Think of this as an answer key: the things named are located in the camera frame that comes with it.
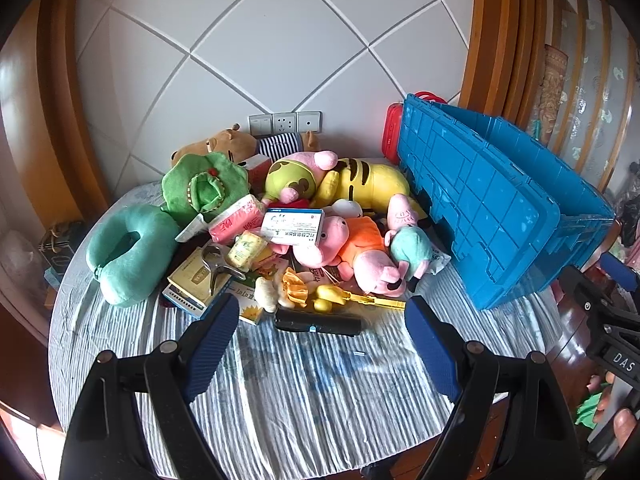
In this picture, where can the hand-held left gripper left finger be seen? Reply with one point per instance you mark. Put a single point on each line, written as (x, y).
(210, 345)

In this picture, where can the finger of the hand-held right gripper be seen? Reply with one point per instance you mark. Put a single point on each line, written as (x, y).
(580, 287)
(619, 271)

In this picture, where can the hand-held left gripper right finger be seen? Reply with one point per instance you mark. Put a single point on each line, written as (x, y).
(430, 345)

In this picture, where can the green and orange medicine box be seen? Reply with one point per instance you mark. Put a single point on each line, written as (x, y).
(187, 282)

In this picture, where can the white wet wipes pack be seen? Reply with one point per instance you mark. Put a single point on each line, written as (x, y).
(439, 261)

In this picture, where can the teal round plush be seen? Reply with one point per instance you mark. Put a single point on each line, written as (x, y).
(410, 250)

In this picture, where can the yellow stick duck toy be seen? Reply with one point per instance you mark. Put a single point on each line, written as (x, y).
(340, 297)

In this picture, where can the pink pig plush orange shirt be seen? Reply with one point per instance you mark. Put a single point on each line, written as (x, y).
(360, 252)

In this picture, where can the pink hippo plush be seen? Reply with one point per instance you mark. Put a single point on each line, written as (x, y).
(404, 212)

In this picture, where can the blue fabric storage bin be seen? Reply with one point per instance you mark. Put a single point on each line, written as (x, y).
(480, 195)

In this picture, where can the white and blue medicine box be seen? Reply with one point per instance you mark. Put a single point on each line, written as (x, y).
(292, 226)

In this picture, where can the person's right hand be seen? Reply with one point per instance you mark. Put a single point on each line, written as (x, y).
(627, 427)

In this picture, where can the blue and white flat box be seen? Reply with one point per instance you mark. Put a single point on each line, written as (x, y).
(182, 305)

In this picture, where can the colourful booklet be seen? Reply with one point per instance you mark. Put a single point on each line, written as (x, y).
(247, 300)

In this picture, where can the green cloth item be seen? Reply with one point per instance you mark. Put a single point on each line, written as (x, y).
(589, 410)

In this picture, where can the metal hand tool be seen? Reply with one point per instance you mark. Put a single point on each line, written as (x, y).
(217, 270)

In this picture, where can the white plush orange ribbon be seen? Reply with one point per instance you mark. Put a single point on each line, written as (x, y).
(282, 290)

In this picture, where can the yellow soap packet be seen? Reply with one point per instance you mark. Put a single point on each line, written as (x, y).
(245, 249)

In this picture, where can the black flashlight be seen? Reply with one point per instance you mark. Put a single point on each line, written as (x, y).
(320, 324)

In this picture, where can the small white packet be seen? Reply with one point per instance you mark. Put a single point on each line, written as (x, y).
(192, 230)

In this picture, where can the pink tissue pack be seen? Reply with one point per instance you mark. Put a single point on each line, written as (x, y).
(235, 220)

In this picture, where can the teal neck pillow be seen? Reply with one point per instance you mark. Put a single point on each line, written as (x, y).
(120, 250)

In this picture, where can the white dog plush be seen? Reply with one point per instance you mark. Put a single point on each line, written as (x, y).
(347, 207)

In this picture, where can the red shirt plush toy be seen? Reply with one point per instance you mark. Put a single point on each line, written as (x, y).
(297, 203)

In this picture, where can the yellow tiger plush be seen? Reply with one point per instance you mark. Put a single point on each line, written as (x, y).
(370, 182)

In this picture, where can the dark bag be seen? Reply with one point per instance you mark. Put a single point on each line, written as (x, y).
(60, 245)

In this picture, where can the red and white box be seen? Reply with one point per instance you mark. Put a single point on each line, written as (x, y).
(259, 167)

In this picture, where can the pink and green plush toy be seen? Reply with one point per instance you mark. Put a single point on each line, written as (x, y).
(287, 177)

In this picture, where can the brown bear plush striped shirt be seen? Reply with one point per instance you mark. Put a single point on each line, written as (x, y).
(220, 142)

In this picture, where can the patterned wall hanging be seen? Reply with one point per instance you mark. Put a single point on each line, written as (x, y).
(549, 85)

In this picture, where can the curved wooden frame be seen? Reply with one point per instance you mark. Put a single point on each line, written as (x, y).
(65, 85)
(500, 35)

